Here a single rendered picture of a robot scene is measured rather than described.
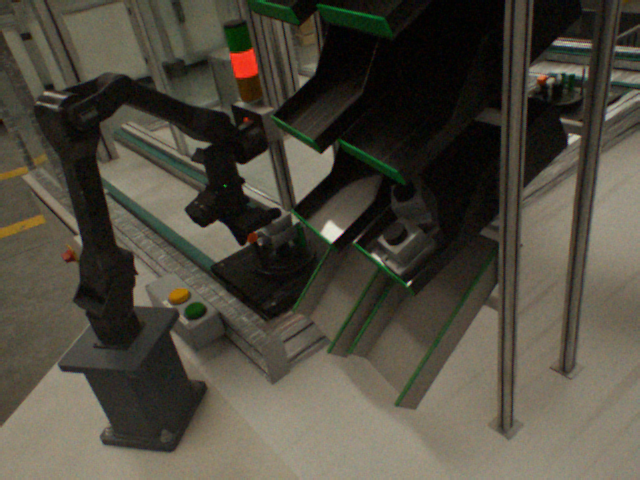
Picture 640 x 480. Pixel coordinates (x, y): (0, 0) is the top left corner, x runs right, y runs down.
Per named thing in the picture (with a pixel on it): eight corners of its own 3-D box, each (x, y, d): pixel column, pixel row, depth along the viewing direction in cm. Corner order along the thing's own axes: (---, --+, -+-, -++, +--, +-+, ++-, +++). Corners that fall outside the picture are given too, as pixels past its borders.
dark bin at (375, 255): (414, 297, 72) (389, 265, 68) (359, 252, 83) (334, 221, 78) (569, 145, 74) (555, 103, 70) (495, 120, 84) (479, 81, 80)
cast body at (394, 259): (408, 287, 73) (385, 257, 69) (389, 272, 77) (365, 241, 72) (454, 242, 74) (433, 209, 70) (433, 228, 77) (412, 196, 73)
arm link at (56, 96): (54, 98, 75) (100, 90, 79) (26, 93, 79) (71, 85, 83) (108, 309, 89) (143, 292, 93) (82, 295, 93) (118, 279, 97)
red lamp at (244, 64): (243, 79, 119) (237, 55, 117) (230, 75, 123) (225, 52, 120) (262, 71, 122) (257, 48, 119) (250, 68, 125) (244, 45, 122)
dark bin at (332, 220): (338, 254, 83) (312, 224, 78) (298, 219, 93) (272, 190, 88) (473, 122, 85) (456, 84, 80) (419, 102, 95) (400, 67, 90)
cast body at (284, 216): (273, 250, 116) (266, 221, 112) (262, 242, 119) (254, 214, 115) (305, 232, 120) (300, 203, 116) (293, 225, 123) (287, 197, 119)
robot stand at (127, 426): (100, 444, 103) (55, 364, 92) (142, 380, 115) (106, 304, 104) (173, 453, 99) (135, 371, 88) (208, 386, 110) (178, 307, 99)
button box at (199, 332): (196, 352, 113) (188, 328, 110) (152, 306, 128) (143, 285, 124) (226, 333, 116) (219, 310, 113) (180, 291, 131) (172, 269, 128)
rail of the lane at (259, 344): (272, 385, 108) (259, 343, 102) (102, 228, 170) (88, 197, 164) (295, 369, 110) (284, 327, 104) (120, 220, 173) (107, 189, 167)
